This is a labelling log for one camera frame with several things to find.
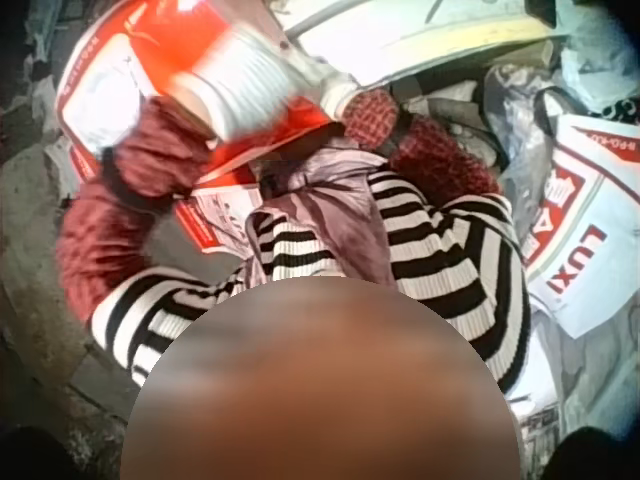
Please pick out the person's left hand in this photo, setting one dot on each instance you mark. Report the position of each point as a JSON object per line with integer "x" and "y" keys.
{"x": 155, "y": 150}

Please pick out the white sack with red print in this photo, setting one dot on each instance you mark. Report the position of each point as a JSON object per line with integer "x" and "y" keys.
{"x": 585, "y": 220}

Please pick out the white ribbed plastic container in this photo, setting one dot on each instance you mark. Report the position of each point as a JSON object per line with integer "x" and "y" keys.
{"x": 250, "y": 85}

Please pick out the white curved board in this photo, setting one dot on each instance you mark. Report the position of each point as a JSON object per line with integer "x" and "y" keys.
{"x": 410, "y": 35}

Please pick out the person's right hand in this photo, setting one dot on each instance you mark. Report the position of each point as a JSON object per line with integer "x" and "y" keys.
{"x": 372, "y": 117}

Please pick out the red and white printed sack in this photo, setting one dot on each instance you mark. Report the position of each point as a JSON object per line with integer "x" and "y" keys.
{"x": 100, "y": 85}

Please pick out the pale blue plastic bag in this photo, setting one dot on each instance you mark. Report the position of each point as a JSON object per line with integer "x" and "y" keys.
{"x": 600, "y": 60}

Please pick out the clear plastic bag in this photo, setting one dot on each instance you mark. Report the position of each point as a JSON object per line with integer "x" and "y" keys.
{"x": 520, "y": 135}

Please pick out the black wrist band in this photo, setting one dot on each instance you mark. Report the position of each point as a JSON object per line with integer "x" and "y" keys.
{"x": 398, "y": 134}
{"x": 127, "y": 187}

